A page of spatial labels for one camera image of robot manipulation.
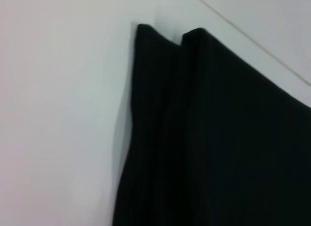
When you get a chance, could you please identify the black shirt with FREE print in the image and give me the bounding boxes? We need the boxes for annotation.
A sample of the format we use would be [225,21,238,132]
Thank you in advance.
[111,23,311,226]

